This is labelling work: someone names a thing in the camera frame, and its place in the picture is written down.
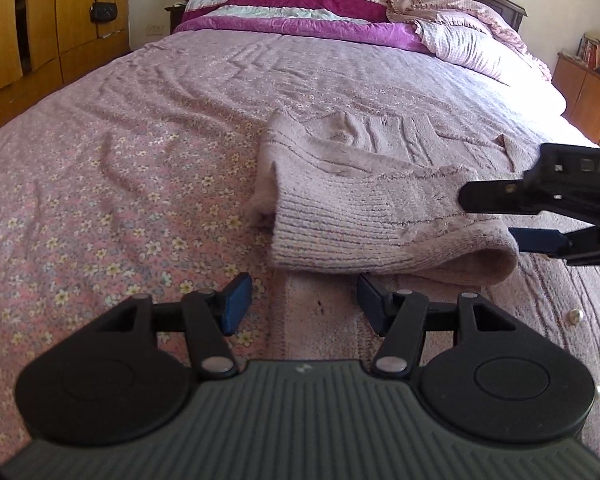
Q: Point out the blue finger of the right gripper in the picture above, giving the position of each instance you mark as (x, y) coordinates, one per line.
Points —
(576, 248)
(515, 197)

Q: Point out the wooden side cabinet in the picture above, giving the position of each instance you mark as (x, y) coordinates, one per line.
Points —
(580, 87)

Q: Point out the magenta striped quilt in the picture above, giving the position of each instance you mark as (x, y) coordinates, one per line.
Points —
(361, 21)

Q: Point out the wooden wardrobe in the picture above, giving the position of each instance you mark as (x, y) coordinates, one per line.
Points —
(46, 44)

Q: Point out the pink cable knit cardigan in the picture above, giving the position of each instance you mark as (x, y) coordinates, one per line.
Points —
(346, 194)

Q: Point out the books on cabinet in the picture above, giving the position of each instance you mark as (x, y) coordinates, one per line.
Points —
(588, 51)

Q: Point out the dark wooden nightstand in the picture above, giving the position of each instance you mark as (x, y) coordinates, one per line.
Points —
(176, 13)

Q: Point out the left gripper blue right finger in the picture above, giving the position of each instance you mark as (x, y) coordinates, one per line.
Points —
(398, 318)

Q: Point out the pink floral bed sheet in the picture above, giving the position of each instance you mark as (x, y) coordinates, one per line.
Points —
(135, 179)

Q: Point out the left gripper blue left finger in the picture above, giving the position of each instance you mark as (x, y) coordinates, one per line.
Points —
(209, 318)

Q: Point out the pink checkered pillow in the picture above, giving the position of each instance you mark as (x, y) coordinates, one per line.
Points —
(470, 34)

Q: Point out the small black hanging purse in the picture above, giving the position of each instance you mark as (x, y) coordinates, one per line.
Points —
(103, 12)

